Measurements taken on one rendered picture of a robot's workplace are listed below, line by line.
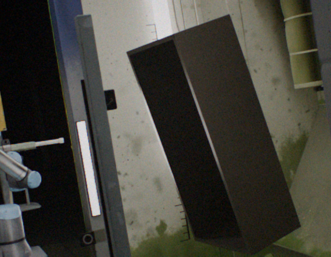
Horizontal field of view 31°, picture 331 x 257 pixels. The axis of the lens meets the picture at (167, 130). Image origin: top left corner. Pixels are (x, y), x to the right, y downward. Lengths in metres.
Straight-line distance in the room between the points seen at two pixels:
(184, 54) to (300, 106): 1.81
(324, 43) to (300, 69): 2.80
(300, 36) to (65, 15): 1.56
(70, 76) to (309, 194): 1.84
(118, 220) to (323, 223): 2.31
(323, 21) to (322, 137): 3.16
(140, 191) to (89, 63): 2.19
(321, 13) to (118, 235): 1.03
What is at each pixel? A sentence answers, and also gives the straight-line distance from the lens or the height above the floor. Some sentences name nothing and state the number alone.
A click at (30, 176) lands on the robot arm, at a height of 1.03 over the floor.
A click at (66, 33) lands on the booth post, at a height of 1.85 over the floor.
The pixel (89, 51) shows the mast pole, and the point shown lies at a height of 1.52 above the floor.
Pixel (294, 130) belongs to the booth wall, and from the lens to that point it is 4.58.
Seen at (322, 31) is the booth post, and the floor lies 1.42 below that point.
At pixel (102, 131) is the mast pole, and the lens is 1.97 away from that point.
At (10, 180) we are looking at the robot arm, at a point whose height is 1.02.
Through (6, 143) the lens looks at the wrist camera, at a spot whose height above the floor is 1.22.
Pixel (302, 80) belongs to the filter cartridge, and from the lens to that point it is 4.19.
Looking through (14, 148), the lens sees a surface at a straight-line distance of 3.75.
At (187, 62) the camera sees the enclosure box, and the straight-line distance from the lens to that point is 2.97.
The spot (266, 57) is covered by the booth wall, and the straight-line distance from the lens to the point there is 4.49.
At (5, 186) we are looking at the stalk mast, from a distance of 4.08.
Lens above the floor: 1.33
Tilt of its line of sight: 3 degrees down
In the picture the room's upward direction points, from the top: 9 degrees counter-clockwise
